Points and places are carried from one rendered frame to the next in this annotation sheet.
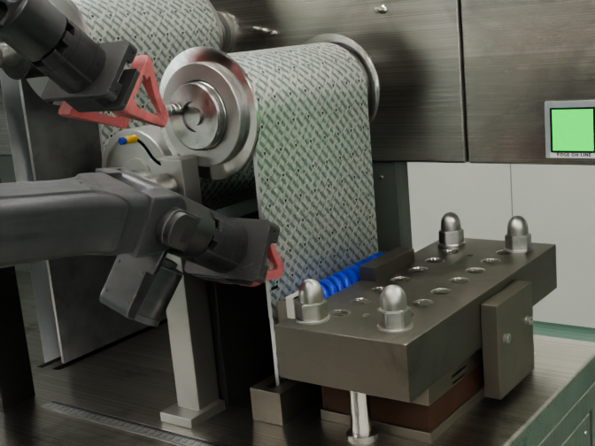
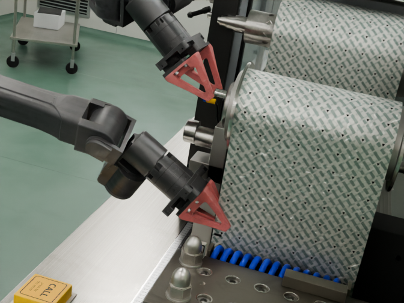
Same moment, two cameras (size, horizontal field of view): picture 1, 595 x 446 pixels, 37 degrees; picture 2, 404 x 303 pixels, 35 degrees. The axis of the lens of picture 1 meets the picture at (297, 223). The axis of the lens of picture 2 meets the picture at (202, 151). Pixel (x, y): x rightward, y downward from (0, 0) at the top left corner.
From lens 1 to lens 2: 98 cm
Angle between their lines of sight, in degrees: 63
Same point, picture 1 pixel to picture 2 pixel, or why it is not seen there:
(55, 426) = (164, 231)
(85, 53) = (162, 38)
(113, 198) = (55, 112)
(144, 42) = (320, 49)
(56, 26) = (147, 18)
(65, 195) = (28, 97)
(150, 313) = (110, 189)
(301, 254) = (254, 230)
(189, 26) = (371, 51)
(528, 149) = not seen: outside the picture
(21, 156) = not seen: hidden behind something
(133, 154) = not seen: hidden behind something
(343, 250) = (306, 255)
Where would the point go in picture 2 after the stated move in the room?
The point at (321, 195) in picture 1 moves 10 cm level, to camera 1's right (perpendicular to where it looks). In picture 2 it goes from (293, 205) to (327, 238)
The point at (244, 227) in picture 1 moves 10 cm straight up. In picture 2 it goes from (187, 181) to (197, 122)
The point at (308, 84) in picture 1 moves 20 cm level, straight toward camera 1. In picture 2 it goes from (310, 122) to (182, 118)
